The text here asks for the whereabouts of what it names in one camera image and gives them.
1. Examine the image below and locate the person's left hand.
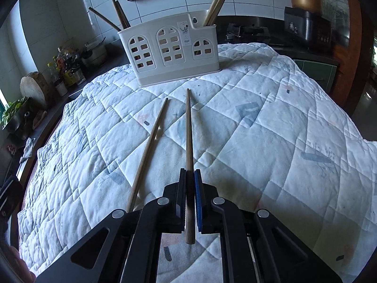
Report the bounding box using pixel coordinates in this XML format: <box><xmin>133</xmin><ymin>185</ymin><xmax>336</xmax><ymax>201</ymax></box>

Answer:
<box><xmin>1</xmin><ymin>240</ymin><xmax>36</xmax><ymax>283</ymax></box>

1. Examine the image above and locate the grey dish rag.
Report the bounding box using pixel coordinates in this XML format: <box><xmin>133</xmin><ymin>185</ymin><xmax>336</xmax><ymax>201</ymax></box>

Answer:
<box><xmin>19</xmin><ymin>137</ymin><xmax>35</xmax><ymax>164</ymax></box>

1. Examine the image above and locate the steel bowl of greens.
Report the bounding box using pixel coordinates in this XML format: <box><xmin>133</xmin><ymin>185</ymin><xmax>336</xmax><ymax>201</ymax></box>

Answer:
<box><xmin>1</xmin><ymin>96</ymin><xmax>30</xmax><ymax>133</ymax></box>

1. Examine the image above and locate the white quilted cloth mat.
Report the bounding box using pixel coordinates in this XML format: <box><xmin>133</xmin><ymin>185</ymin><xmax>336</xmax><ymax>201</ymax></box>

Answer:
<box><xmin>17</xmin><ymin>42</ymin><xmax>377</xmax><ymax>283</ymax></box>

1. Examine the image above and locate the round wooden cutting board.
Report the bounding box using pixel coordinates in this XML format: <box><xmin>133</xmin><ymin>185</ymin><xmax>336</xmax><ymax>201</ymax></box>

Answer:
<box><xmin>20</xmin><ymin>72</ymin><xmax>53</xmax><ymax>109</ymax></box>

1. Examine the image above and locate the white seasoning jar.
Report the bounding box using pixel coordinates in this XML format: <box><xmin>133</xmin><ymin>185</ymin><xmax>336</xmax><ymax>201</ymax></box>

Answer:
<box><xmin>54</xmin><ymin>79</ymin><xmax>68</xmax><ymax>97</ymax></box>

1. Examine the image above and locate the yellow-capped oil bottle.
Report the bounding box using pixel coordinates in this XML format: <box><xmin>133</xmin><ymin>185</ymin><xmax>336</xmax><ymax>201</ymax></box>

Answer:
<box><xmin>47</xmin><ymin>62</ymin><xmax>61</xmax><ymax>86</ymax></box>

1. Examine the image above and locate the white plastic utensil holder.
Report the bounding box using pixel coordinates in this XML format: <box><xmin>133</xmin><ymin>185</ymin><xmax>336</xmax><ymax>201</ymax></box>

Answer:
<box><xmin>118</xmin><ymin>10</ymin><xmax>220</xmax><ymax>87</ymax></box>

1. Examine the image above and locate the green cabinet door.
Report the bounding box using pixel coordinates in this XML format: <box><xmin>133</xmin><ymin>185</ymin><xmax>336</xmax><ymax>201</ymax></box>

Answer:
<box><xmin>294</xmin><ymin>59</ymin><xmax>337</xmax><ymax>94</ymax></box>

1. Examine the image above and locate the black gas stove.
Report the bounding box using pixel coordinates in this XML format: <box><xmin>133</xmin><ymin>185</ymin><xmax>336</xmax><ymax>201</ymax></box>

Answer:
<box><xmin>215</xmin><ymin>15</ymin><xmax>285</xmax><ymax>46</ymax></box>

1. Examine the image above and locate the wooden glass-door cabinet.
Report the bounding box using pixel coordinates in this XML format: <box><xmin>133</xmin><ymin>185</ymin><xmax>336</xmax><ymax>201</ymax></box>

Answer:
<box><xmin>287</xmin><ymin>0</ymin><xmax>377</xmax><ymax>116</ymax></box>

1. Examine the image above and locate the black rice cooker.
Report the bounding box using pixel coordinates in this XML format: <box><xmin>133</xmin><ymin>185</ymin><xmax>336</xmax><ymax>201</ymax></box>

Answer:
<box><xmin>284</xmin><ymin>6</ymin><xmax>332</xmax><ymax>55</ymax></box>

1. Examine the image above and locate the copper coloured pot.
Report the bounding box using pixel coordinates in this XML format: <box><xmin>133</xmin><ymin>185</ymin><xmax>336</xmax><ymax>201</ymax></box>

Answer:
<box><xmin>291</xmin><ymin>0</ymin><xmax>323</xmax><ymax>14</ymax></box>

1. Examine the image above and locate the steel pot with handle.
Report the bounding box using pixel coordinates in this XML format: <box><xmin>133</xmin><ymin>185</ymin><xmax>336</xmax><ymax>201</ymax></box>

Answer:
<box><xmin>81</xmin><ymin>38</ymin><xmax>107</xmax><ymax>67</ymax></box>

